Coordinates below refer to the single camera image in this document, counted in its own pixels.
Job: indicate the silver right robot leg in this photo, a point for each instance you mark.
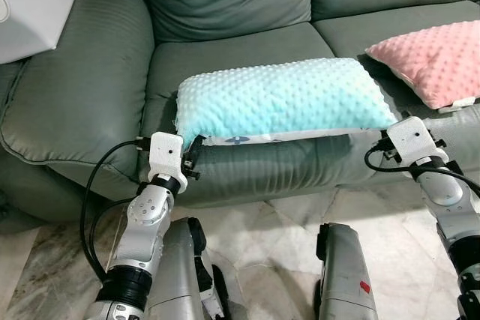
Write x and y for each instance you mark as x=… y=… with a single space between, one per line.
x=345 y=275

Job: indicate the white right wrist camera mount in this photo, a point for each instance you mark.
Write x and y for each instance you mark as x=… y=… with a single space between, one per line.
x=411 y=139

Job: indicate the silver left robot leg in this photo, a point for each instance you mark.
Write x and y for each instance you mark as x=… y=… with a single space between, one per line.
x=176 y=275

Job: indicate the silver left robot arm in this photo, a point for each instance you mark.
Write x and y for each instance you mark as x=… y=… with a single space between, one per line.
x=139 y=237

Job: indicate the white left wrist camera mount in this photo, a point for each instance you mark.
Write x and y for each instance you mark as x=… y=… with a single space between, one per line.
x=165 y=157

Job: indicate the pink dotted plush pillow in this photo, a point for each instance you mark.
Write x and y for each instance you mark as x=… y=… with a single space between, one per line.
x=435 y=58

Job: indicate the white box with label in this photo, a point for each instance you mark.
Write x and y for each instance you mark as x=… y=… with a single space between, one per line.
x=30 y=13

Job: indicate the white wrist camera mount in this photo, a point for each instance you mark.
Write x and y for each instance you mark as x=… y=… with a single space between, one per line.
x=165 y=157
x=411 y=139

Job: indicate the silver robot leg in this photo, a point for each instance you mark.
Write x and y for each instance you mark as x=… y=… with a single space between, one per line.
x=176 y=275
x=345 y=275

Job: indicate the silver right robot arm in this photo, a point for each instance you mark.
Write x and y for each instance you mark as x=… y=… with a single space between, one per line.
x=450 y=200

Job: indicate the teal dotted plush pillow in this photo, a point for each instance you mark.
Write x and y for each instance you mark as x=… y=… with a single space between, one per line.
x=285 y=99

